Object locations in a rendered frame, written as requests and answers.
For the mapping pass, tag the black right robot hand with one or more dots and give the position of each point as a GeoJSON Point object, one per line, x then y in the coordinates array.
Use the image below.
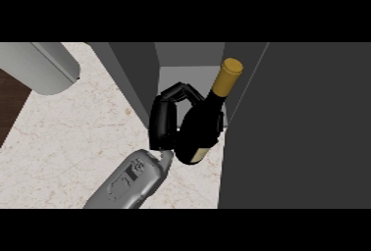
{"type": "Point", "coordinates": [163, 124]}

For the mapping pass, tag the black wine bottle gold cap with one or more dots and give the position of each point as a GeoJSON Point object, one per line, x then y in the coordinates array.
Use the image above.
{"type": "Point", "coordinates": [200, 130]}

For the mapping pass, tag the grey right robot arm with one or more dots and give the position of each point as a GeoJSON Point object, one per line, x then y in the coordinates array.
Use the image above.
{"type": "Point", "coordinates": [129, 183]}

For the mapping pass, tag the dark grey cabinet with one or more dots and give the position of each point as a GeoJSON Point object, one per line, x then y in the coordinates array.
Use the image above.
{"type": "Point", "coordinates": [145, 75]}

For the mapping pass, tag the dark grey cabinet door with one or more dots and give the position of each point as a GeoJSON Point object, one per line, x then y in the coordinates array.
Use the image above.
{"type": "Point", "coordinates": [299, 130]}

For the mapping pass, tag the pale grey rounded appliance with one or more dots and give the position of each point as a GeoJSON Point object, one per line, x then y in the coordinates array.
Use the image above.
{"type": "Point", "coordinates": [40, 67]}

